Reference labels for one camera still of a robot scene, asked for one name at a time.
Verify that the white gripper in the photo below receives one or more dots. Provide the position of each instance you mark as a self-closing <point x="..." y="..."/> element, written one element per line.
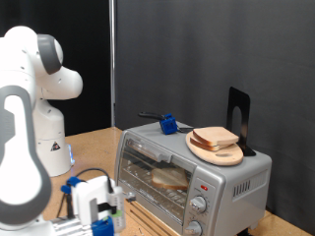
<point x="85" y="193"/>

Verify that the white bread slice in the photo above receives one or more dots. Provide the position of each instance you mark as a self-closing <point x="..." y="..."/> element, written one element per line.
<point x="201" y="146"/>
<point x="169" y="178"/>
<point x="215" y="135"/>

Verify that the silver oven knob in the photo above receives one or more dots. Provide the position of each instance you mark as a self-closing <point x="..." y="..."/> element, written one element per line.
<point x="193" y="228"/>
<point x="198" y="204"/>

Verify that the black spatula with blue block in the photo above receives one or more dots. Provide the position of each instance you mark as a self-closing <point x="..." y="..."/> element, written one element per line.
<point x="168" y="124"/>

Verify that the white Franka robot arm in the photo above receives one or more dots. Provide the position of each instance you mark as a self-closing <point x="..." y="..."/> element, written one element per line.
<point x="19" y="164"/>

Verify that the wooden block under oven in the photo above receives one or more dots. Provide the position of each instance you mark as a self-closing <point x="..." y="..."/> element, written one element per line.
<point x="144" y="216"/>

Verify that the silver toaster oven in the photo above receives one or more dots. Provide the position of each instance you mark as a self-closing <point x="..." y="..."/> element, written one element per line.
<point x="229" y="196"/>

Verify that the round wooden cutting board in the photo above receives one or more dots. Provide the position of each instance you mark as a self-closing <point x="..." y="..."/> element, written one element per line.
<point x="223" y="157"/>

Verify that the vertical metal pole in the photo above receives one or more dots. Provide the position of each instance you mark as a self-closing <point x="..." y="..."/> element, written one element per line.
<point x="112" y="49"/>

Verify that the black metal bookend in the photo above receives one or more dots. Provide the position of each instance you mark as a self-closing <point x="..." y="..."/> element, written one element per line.
<point x="244" y="101"/>

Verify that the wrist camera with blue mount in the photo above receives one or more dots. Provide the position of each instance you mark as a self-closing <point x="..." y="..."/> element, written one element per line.
<point x="118" y="209"/>

